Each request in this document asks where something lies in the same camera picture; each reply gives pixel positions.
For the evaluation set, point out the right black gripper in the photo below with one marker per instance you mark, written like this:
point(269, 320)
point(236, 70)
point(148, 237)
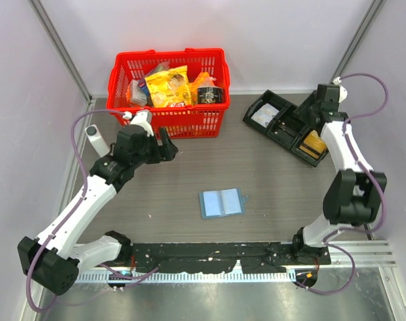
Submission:
point(301, 110)

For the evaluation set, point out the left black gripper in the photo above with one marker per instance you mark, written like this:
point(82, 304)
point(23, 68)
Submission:
point(166, 152)

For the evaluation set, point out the blue card holder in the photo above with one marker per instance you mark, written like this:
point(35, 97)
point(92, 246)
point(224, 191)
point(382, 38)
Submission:
point(222, 203)

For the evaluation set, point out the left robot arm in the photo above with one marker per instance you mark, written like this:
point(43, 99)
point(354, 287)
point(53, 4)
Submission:
point(54, 259)

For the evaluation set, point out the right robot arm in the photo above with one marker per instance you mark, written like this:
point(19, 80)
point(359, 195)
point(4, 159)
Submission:
point(355, 196)

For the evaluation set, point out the gold cards stack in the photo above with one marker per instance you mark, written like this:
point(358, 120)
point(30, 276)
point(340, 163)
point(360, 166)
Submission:
point(313, 145)

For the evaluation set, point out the white cards stack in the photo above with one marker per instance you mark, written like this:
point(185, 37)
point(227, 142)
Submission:
point(264, 115)

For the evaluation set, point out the black three-compartment tray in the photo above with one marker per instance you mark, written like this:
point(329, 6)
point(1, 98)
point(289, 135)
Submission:
point(286, 128)

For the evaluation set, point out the red plastic shopping basket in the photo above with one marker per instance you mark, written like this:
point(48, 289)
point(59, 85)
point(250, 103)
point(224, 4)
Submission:
point(198, 121)

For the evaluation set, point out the yellow chips bag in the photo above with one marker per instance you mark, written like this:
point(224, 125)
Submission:
point(169, 88)

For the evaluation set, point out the grey small box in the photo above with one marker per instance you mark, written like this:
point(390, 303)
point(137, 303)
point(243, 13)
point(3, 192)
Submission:
point(134, 95)

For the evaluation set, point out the white bottle grey cap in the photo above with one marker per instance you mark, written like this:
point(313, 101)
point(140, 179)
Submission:
point(96, 140)

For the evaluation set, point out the black round tin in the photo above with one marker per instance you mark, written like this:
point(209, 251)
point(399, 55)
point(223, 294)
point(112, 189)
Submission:
point(210, 95)

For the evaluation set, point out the orange snack bag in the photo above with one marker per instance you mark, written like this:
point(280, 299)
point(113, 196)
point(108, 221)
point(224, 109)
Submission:
point(202, 80)

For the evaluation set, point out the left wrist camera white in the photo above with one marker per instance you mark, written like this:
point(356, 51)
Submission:
point(142, 118)

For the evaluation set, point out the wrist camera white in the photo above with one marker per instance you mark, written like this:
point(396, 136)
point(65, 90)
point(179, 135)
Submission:
point(142, 118)
point(342, 90)

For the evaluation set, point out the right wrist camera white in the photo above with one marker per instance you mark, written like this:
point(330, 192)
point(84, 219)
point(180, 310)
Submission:
point(342, 90)

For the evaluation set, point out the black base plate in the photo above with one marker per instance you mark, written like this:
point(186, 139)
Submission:
point(217, 258)

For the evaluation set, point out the slotted cable duct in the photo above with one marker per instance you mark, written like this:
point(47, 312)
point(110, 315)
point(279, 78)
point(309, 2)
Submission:
point(236, 276)

